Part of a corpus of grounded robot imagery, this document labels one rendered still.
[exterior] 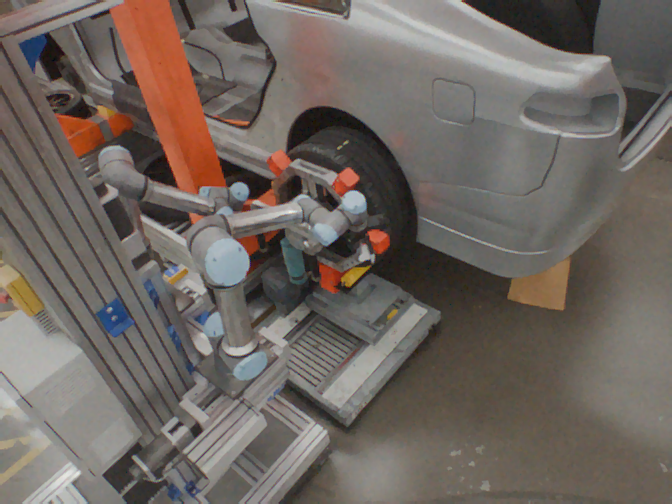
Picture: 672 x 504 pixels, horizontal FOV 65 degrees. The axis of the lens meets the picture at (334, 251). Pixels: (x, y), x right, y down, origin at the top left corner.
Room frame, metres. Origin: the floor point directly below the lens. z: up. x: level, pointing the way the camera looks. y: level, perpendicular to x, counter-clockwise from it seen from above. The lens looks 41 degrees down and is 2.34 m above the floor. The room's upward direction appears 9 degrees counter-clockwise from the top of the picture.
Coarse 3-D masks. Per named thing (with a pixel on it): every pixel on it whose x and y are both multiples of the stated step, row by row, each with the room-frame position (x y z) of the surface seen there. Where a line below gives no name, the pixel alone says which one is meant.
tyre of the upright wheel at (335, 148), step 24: (312, 144) 2.06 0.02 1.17; (336, 144) 2.01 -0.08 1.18; (360, 144) 2.01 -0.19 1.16; (336, 168) 1.91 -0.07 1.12; (360, 168) 1.89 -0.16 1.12; (384, 168) 1.91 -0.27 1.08; (360, 192) 1.82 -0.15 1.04; (384, 192) 1.83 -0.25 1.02; (408, 192) 1.89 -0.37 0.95; (408, 216) 1.87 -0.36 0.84; (360, 264) 1.86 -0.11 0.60
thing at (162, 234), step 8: (144, 216) 2.87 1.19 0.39; (144, 224) 2.82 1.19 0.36; (152, 224) 2.77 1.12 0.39; (152, 232) 2.77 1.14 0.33; (160, 232) 2.68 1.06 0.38; (168, 232) 2.66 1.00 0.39; (160, 240) 2.72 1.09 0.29; (168, 240) 2.64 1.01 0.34; (176, 240) 2.56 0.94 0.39; (184, 240) 2.55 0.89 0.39; (176, 248) 2.58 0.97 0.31; (184, 248) 2.50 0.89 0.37; (184, 256) 2.53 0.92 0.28; (192, 256) 2.45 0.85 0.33; (192, 264) 2.47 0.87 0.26; (200, 264) 2.41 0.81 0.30
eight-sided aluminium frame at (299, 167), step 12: (288, 168) 2.01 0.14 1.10; (300, 168) 1.96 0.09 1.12; (312, 168) 1.96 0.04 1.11; (324, 168) 1.93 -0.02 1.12; (276, 180) 2.09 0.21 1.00; (288, 180) 2.10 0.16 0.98; (312, 180) 1.91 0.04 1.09; (324, 180) 1.85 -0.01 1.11; (276, 192) 2.10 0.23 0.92; (288, 192) 2.13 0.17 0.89; (276, 204) 2.12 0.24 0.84; (324, 252) 1.98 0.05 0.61; (360, 252) 1.75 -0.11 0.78; (336, 264) 1.86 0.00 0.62; (348, 264) 1.81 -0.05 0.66
